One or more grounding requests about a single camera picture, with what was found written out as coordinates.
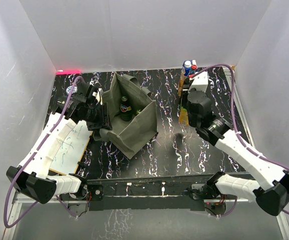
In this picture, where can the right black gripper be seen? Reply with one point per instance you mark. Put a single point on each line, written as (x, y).
(190, 90)

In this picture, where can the black front mounting rail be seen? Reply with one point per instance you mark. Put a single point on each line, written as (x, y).
(156, 193)

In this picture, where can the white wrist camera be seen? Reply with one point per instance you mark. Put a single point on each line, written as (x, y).
(199, 82)
(98, 96)

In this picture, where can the green tea bottle white cap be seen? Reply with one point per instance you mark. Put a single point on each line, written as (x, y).
(183, 117)

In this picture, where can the grey canvas bag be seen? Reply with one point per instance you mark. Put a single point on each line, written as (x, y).
(129, 136)

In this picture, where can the dark green glass bottle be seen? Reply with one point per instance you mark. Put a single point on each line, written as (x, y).
(125, 109)

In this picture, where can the blue white bottle cap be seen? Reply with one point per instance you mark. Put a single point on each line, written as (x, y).
(71, 89)

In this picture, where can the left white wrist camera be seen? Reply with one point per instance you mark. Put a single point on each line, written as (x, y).
(98, 96)

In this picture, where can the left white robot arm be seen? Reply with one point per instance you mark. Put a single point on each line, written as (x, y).
(31, 177)

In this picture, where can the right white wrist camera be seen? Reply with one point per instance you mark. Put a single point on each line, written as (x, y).
(199, 82)

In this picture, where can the aluminium frame rail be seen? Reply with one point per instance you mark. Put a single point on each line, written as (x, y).
(237, 106)

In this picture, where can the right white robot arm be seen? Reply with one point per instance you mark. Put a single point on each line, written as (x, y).
(269, 187)

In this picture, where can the cola bottle red cap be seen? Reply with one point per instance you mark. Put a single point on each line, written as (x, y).
(193, 69)

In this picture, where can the white board orange frame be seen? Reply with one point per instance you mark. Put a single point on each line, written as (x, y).
(71, 151)

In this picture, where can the blue top juice carton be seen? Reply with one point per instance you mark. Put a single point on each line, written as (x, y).
(184, 74)

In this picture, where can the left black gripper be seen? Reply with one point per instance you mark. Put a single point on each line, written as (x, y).
(103, 122)

